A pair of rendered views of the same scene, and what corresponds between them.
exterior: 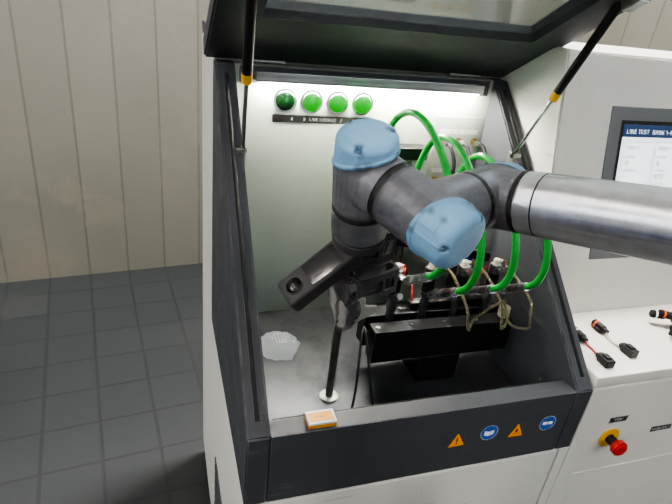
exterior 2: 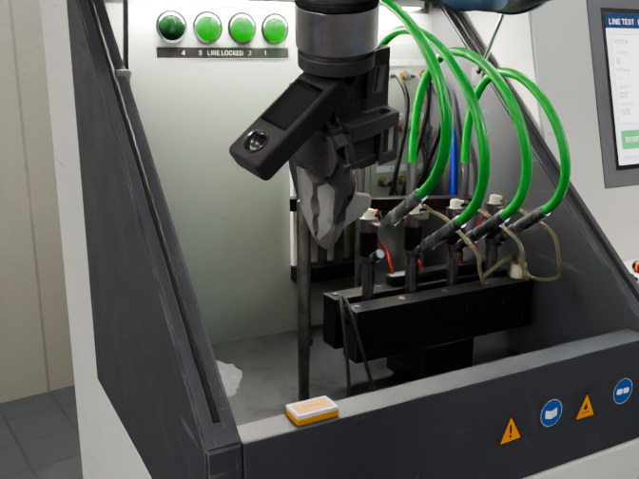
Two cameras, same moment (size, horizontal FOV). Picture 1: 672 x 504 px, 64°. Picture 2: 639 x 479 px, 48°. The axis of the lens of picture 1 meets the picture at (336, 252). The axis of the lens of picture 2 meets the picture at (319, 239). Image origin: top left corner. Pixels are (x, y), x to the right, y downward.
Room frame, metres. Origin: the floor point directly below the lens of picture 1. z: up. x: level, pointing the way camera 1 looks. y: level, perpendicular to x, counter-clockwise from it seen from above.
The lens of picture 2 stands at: (-0.02, 0.08, 1.33)
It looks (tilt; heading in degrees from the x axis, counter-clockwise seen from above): 14 degrees down; 352
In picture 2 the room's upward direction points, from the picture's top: straight up
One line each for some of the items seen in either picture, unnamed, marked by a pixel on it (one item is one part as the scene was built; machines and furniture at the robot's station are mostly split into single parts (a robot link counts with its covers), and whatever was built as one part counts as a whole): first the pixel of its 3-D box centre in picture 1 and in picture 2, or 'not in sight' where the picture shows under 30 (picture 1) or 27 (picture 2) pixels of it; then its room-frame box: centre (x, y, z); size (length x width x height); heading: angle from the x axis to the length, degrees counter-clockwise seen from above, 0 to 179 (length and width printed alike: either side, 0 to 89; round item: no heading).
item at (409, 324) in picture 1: (431, 340); (430, 329); (1.04, -0.25, 0.91); 0.34 x 0.10 x 0.15; 110
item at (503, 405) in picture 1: (426, 435); (465, 432); (0.77, -0.22, 0.87); 0.62 x 0.04 x 0.16; 110
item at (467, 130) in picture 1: (451, 179); (404, 126); (1.33, -0.27, 1.20); 0.13 x 0.03 x 0.31; 110
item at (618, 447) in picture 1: (614, 443); not in sight; (0.89, -0.65, 0.80); 0.05 x 0.04 x 0.05; 110
